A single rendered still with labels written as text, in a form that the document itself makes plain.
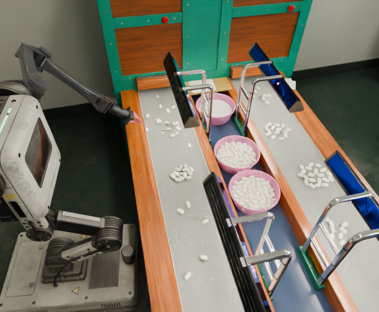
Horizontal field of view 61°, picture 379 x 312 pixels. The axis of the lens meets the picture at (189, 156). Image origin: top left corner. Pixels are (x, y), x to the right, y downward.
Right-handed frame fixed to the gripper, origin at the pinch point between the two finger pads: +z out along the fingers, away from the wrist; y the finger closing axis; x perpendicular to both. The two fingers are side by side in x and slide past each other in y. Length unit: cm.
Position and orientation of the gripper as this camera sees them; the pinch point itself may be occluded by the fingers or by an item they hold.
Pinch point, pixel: (139, 121)
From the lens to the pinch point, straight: 191.8
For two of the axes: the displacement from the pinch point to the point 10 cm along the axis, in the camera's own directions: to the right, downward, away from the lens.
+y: -2.2, -7.2, 6.6
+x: -6.4, 6.2, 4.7
